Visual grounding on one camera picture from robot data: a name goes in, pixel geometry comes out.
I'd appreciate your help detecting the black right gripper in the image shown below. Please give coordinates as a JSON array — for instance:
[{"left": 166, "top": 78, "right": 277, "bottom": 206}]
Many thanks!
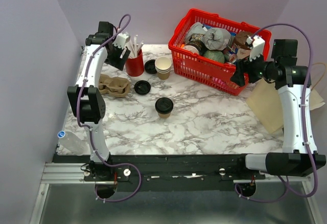
[{"left": 229, "top": 49, "right": 278, "bottom": 87}]

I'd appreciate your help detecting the black plastic cup lid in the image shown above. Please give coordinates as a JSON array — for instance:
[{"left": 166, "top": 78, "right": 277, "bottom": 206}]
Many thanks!
[{"left": 155, "top": 97, "right": 174, "bottom": 113}]

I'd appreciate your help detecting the brown paper coffee cup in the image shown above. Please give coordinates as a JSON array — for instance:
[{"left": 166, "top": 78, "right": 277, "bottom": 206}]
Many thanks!
[{"left": 157, "top": 111, "right": 171, "bottom": 119}]

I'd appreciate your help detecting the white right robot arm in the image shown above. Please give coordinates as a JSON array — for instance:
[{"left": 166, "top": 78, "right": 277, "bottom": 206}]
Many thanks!
[{"left": 230, "top": 36, "right": 326, "bottom": 179}]

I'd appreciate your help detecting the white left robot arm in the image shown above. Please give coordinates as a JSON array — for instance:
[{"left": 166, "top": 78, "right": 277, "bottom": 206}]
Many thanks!
[{"left": 67, "top": 21, "right": 129, "bottom": 181}]

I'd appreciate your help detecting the white wrapped straws bundle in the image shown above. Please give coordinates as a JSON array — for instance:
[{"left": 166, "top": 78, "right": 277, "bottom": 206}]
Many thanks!
[{"left": 126, "top": 34, "right": 144, "bottom": 59}]

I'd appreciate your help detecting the red straw holder cup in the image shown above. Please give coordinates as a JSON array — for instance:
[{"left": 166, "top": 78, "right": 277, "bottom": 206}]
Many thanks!
[{"left": 125, "top": 50, "right": 145, "bottom": 77}]

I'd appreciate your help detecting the brown lidded round container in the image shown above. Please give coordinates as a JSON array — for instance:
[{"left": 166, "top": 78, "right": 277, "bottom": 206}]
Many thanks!
[{"left": 232, "top": 31, "right": 252, "bottom": 59}]

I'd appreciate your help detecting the cardboard cup carrier tray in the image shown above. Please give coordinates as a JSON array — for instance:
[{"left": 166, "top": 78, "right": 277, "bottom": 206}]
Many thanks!
[{"left": 99, "top": 74, "right": 130, "bottom": 98}]

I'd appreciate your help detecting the green round melon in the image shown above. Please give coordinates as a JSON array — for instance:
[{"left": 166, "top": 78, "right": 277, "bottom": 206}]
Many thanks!
[{"left": 203, "top": 50, "right": 225, "bottom": 64}]

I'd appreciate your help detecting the beige paper bag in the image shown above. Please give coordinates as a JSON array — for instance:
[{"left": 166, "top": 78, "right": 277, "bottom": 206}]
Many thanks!
[{"left": 245, "top": 62, "right": 327, "bottom": 135}]

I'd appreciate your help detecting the black lid near basket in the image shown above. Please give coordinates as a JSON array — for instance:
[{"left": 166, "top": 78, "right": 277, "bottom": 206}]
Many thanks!
[{"left": 144, "top": 59, "right": 157, "bottom": 75}]

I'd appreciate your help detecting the grey crumpled bag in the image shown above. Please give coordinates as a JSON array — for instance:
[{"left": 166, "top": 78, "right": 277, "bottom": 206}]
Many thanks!
[{"left": 202, "top": 28, "right": 231, "bottom": 51}]

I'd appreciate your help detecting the red plastic shopping basket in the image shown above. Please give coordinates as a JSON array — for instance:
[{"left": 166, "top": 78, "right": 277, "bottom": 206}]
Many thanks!
[{"left": 168, "top": 8, "right": 259, "bottom": 96}]

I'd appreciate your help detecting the stack of paper cups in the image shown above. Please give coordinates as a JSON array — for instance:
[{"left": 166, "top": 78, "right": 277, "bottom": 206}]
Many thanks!
[{"left": 155, "top": 57, "right": 172, "bottom": 80}]

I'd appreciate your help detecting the dark printed jar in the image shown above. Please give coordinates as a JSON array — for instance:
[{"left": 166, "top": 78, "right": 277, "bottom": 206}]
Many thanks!
[{"left": 182, "top": 40, "right": 207, "bottom": 56}]

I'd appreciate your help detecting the clear plastic water bottle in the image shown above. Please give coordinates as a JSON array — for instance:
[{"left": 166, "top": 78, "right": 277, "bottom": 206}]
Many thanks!
[{"left": 57, "top": 130, "right": 88, "bottom": 156}]

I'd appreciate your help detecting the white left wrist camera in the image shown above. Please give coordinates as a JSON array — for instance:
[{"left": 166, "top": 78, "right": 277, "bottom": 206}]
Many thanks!
[{"left": 113, "top": 33, "right": 130, "bottom": 49}]

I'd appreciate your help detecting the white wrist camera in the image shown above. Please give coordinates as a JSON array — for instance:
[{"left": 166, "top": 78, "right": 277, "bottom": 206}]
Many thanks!
[
  {"left": 113, "top": 33, "right": 130, "bottom": 49},
  {"left": 246, "top": 35, "right": 265, "bottom": 62}
]

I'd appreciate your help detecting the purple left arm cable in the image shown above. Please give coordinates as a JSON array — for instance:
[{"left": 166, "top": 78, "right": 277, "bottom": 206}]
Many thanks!
[{"left": 76, "top": 13, "right": 143, "bottom": 204}]

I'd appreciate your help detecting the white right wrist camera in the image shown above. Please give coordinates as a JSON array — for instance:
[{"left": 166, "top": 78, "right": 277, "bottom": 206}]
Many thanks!
[{"left": 246, "top": 35, "right": 265, "bottom": 62}]

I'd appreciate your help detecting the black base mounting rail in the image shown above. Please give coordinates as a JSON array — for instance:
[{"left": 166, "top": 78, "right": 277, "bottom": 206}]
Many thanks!
[{"left": 52, "top": 154, "right": 266, "bottom": 197}]

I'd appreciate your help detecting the aluminium frame rail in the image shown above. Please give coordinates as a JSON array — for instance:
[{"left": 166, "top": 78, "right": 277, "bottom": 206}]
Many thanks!
[{"left": 41, "top": 163, "right": 84, "bottom": 184}]

